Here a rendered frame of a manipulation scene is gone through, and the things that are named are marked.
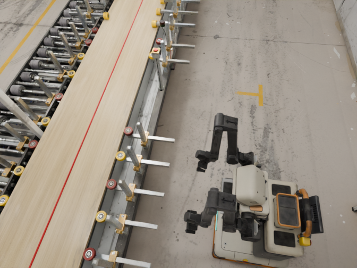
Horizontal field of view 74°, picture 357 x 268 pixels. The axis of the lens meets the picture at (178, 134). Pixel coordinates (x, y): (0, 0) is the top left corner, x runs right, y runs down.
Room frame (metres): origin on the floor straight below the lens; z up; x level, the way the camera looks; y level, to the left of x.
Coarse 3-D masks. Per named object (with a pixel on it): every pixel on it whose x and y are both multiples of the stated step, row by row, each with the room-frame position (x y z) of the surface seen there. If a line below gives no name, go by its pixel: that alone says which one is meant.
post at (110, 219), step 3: (108, 216) 0.38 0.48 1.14; (111, 216) 0.38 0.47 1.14; (108, 219) 0.36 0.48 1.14; (111, 219) 0.36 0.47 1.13; (114, 219) 0.38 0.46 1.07; (108, 222) 0.36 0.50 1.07; (111, 222) 0.35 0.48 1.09; (114, 222) 0.36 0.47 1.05; (117, 222) 0.37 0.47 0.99; (120, 222) 0.38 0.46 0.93; (114, 225) 0.36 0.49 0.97; (117, 225) 0.36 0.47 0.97; (120, 225) 0.37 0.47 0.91; (117, 228) 0.36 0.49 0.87; (120, 228) 0.35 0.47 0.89; (126, 228) 0.38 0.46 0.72
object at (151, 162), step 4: (124, 160) 0.91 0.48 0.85; (128, 160) 0.91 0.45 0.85; (144, 160) 0.90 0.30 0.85; (148, 160) 0.89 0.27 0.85; (148, 164) 0.86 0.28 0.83; (152, 164) 0.85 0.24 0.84; (156, 164) 0.85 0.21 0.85; (160, 164) 0.84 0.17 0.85; (164, 164) 0.84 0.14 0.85; (168, 164) 0.84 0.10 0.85
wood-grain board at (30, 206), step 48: (144, 0) 3.25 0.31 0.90; (96, 48) 2.33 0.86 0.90; (144, 48) 2.27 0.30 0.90; (96, 96) 1.61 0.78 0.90; (48, 144) 1.10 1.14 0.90; (96, 144) 1.06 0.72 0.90; (48, 192) 0.66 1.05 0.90; (96, 192) 0.63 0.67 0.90; (0, 240) 0.33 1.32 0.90; (48, 240) 0.31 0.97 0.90
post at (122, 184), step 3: (120, 180) 0.62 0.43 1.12; (123, 180) 0.63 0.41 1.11; (120, 183) 0.60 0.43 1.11; (123, 183) 0.61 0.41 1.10; (120, 186) 0.60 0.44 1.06; (123, 186) 0.60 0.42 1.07; (126, 186) 0.62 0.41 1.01; (123, 189) 0.60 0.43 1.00; (126, 189) 0.60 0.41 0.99; (129, 189) 0.62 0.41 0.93; (126, 192) 0.60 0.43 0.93; (129, 192) 0.60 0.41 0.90; (126, 195) 0.60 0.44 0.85; (129, 195) 0.60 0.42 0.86
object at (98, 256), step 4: (96, 256) 0.19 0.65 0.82; (100, 256) 0.19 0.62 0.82; (104, 256) 0.19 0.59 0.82; (108, 256) 0.18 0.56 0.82; (116, 260) 0.16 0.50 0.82; (120, 260) 0.15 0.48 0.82; (124, 260) 0.15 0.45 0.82; (128, 260) 0.15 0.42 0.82; (132, 260) 0.15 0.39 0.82; (132, 264) 0.12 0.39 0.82; (136, 264) 0.12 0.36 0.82; (140, 264) 0.12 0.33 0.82; (144, 264) 0.12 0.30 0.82; (148, 264) 0.11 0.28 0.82
